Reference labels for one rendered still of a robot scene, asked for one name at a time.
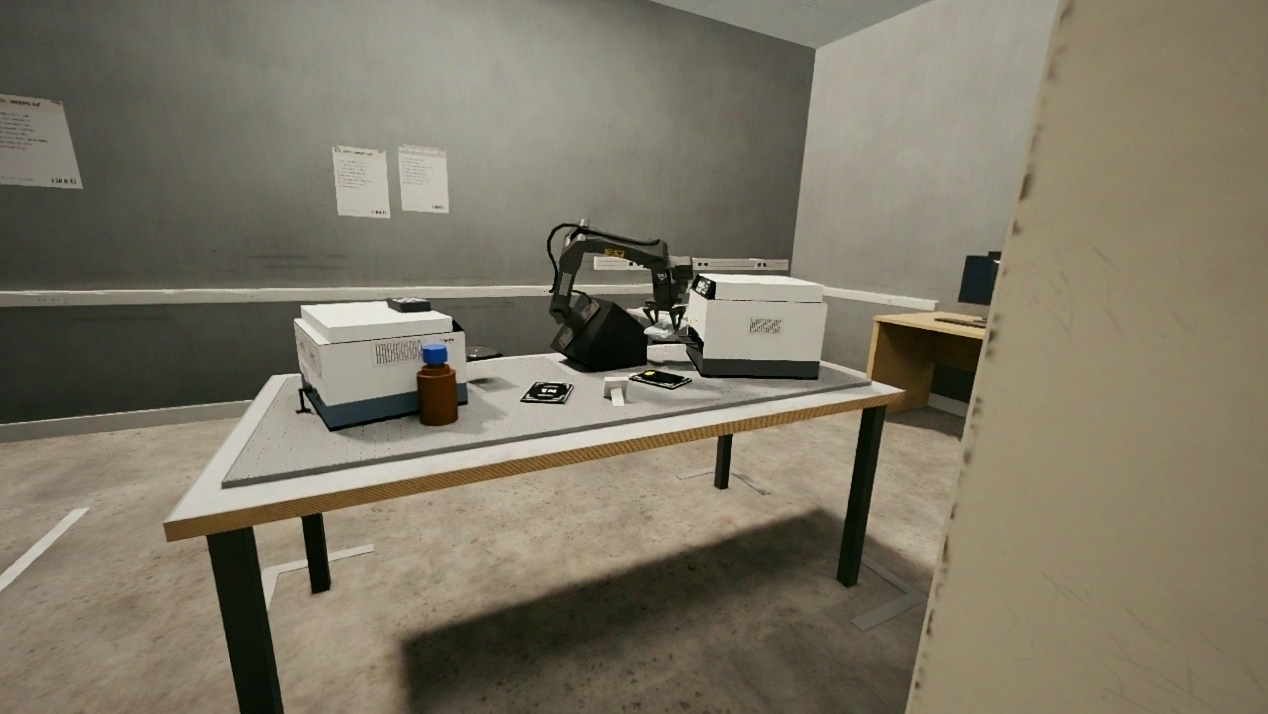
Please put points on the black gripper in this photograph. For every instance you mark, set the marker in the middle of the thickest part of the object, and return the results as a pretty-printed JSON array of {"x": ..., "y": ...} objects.
[{"x": 662, "y": 302}]

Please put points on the brown bottle with blue cap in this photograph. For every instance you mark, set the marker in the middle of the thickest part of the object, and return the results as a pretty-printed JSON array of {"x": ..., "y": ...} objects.
[{"x": 436, "y": 386}]

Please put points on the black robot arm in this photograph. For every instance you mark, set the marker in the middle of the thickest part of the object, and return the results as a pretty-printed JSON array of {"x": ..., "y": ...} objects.
[{"x": 652, "y": 256}]

